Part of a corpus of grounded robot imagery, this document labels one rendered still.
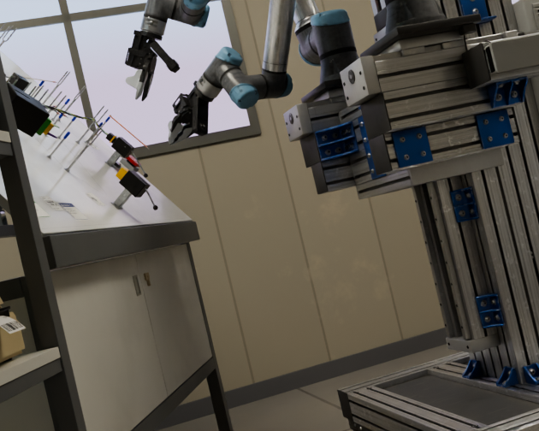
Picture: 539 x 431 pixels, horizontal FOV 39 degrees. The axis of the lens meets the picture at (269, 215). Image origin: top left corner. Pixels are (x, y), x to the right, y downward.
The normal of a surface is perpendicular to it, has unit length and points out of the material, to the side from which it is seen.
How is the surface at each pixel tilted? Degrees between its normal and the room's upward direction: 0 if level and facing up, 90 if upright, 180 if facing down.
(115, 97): 90
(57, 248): 90
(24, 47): 90
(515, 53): 90
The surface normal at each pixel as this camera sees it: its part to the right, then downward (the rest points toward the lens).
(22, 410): -0.14, 0.01
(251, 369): 0.26, -0.08
